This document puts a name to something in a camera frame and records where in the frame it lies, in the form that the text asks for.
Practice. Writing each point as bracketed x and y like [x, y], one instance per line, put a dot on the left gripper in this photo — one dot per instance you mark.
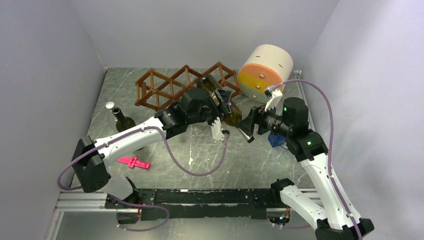
[224, 97]

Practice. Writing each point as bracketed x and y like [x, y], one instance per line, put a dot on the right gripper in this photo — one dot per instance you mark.
[257, 115]

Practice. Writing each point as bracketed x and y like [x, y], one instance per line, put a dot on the blue square bottle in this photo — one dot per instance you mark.
[276, 140]

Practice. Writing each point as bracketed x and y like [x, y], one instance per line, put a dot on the brown wooden wine rack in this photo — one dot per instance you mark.
[156, 91]

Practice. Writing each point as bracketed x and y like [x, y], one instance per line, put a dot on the dark green wine bottle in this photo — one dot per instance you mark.
[123, 122]

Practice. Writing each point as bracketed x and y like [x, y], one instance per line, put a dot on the olive green wine bottle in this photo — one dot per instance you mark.
[209, 84]

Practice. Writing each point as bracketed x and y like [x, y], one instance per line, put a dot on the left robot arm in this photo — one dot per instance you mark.
[92, 157]

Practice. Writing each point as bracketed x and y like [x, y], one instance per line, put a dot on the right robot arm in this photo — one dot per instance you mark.
[336, 218]

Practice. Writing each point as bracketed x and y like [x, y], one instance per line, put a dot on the silver round bottle cap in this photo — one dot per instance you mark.
[110, 105]

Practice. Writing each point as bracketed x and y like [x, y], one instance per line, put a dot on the cream orange yellow cylinder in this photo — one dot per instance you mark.
[268, 65]

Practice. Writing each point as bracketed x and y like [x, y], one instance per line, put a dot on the pink plastic tool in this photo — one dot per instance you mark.
[134, 162]

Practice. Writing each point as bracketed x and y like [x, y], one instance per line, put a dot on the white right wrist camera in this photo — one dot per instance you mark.
[274, 96]

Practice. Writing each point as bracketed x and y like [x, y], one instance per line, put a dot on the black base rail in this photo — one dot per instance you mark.
[253, 203]

